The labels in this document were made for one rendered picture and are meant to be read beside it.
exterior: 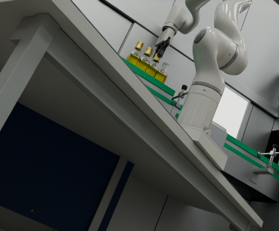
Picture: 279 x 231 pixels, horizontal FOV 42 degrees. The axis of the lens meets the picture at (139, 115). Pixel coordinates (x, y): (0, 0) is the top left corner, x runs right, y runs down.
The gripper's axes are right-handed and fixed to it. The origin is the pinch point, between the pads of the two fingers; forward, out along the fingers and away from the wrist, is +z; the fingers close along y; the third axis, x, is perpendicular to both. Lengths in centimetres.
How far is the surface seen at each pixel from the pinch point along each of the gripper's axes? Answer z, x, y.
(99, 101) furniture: 68, -37, 83
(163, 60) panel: -5.4, 7.9, -11.7
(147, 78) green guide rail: 22.4, -5.2, 13.8
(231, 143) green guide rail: 24, 58, 5
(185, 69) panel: -8.3, 23.2, -11.5
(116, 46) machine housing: 1.9, -18.9, -15.1
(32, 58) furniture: 71, -56, 95
